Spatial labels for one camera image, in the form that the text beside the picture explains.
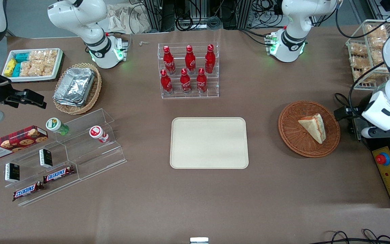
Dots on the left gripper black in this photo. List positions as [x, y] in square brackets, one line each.
[355, 112]

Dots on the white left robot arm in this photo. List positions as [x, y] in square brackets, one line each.
[293, 40]

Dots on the triangular wrapped sandwich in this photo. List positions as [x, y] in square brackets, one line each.
[314, 127]

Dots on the aluminium foil tray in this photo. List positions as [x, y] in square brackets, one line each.
[67, 103]
[74, 84]

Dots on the white rectangular snack tray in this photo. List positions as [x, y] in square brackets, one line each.
[59, 64]

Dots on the round brown wicker basket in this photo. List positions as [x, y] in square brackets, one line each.
[293, 135]

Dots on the oval light wicker basket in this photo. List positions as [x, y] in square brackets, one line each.
[93, 95]

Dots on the beige plastic serving tray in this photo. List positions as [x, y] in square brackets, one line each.
[209, 143]

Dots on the teal snack packet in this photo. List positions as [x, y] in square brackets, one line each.
[21, 57]
[16, 70]

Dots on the clear rice cracker bag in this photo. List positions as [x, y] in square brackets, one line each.
[36, 56]
[36, 68]
[51, 56]
[25, 68]
[49, 68]

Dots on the yellow snack packet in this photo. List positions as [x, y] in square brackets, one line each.
[9, 67]

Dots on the green-lidded small jar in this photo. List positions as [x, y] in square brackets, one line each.
[55, 124]

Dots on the red tartan cookie box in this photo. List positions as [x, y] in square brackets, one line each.
[12, 142]

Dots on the brown cracker bag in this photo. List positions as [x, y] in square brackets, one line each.
[377, 31]
[378, 43]
[374, 73]
[358, 49]
[359, 62]

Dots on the red emergency stop button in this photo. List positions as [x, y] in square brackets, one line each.
[383, 159]

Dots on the small black chocolate box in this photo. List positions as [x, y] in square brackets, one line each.
[46, 158]
[12, 172]

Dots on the red-lidded small jar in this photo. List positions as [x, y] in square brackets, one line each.
[97, 133]

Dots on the Snickers chocolate bar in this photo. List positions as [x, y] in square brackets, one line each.
[27, 191]
[59, 174]

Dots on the clear acrylic stepped shelf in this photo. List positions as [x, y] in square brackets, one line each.
[90, 159]

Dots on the beige crumpled cloth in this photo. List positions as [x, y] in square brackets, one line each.
[127, 18]

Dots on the small clear plastic scrap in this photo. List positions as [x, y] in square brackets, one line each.
[144, 43]

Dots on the clear acrylic bottle rack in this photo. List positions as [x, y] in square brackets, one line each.
[215, 67]

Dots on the red Coca-Cola bottle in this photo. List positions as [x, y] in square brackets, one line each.
[201, 82]
[209, 60]
[185, 83]
[169, 61]
[190, 60]
[166, 83]

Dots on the aluminium profile frame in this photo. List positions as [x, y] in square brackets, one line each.
[154, 15]

